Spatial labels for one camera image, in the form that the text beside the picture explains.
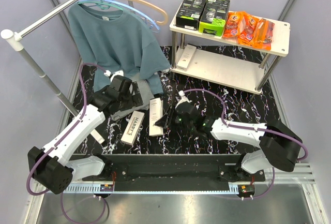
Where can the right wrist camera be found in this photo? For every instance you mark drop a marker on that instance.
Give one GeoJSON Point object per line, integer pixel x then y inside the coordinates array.
{"type": "Point", "coordinates": [183, 99]}

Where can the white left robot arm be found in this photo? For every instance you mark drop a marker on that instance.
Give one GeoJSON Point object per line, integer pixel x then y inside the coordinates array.
{"type": "Point", "coordinates": [52, 167]}

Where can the white Harry's box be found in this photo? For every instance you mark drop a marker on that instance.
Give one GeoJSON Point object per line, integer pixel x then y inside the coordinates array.
{"type": "Point", "coordinates": [155, 113]}
{"type": "Point", "coordinates": [130, 134]}

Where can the white two-tier shelf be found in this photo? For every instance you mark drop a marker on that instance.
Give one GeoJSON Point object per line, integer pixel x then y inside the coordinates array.
{"type": "Point", "coordinates": [230, 64]}

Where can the long white cosmetic box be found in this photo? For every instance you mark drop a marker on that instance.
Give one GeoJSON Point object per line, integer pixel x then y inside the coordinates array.
{"type": "Point", "coordinates": [186, 57]}

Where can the black marble pattern mat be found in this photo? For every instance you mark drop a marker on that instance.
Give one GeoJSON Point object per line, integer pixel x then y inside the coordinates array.
{"type": "Point", "coordinates": [209, 99]}

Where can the black green razor box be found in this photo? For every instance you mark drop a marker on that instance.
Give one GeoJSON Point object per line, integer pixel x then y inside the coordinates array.
{"type": "Point", "coordinates": [214, 17]}

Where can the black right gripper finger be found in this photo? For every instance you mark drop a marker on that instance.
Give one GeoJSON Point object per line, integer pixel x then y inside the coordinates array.
{"type": "Point", "coordinates": [162, 122]}
{"type": "Point", "coordinates": [169, 117]}

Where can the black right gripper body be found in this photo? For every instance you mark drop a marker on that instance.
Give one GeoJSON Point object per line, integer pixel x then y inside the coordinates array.
{"type": "Point", "coordinates": [187, 125]}

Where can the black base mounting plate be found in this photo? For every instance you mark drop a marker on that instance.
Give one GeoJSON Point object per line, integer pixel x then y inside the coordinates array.
{"type": "Point", "coordinates": [174, 173]}

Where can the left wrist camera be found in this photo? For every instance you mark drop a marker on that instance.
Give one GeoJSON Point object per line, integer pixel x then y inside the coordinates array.
{"type": "Point", "coordinates": [111, 75]}

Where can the white slotted cable duct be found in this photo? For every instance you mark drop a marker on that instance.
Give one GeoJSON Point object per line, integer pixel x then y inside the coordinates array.
{"type": "Point", "coordinates": [93, 188]}

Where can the metal clothes rack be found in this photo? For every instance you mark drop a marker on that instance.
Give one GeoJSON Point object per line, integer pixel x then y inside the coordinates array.
{"type": "Point", "coordinates": [30, 112]}

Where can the orange snack packet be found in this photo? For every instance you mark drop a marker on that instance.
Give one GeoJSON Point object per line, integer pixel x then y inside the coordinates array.
{"type": "Point", "coordinates": [234, 24]}
{"type": "Point", "coordinates": [247, 34]}
{"type": "Point", "coordinates": [263, 34]}

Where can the teal t-shirt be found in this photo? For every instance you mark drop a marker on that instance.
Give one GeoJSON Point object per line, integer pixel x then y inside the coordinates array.
{"type": "Point", "coordinates": [118, 40]}

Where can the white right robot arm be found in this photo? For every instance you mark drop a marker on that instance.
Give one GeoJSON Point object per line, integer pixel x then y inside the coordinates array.
{"type": "Point", "coordinates": [277, 145]}

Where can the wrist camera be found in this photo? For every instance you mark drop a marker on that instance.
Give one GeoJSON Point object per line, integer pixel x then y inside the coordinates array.
{"type": "Point", "coordinates": [183, 99]}
{"type": "Point", "coordinates": [111, 75]}

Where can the black razor box on shelf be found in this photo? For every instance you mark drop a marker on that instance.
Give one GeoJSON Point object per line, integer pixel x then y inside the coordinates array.
{"type": "Point", "coordinates": [189, 14]}

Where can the grey folded cloth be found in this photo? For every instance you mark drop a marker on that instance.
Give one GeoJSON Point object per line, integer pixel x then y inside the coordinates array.
{"type": "Point", "coordinates": [146, 96]}

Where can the blue plastic hanger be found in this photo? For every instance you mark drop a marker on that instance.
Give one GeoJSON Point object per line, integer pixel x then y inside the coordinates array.
{"type": "Point", "coordinates": [129, 9]}

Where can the aluminium rail frame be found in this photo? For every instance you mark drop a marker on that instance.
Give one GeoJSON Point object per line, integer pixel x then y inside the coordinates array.
{"type": "Point", "coordinates": [302, 174]}

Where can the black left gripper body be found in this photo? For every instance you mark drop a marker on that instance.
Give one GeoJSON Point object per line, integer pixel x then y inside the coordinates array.
{"type": "Point", "coordinates": [126, 101]}

